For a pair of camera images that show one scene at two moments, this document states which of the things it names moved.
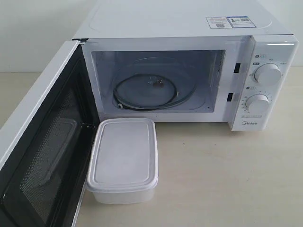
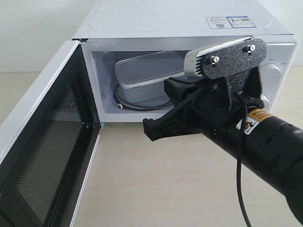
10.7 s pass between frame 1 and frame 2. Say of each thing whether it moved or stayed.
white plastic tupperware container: moved
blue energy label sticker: stayed
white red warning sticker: stayed
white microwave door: stayed
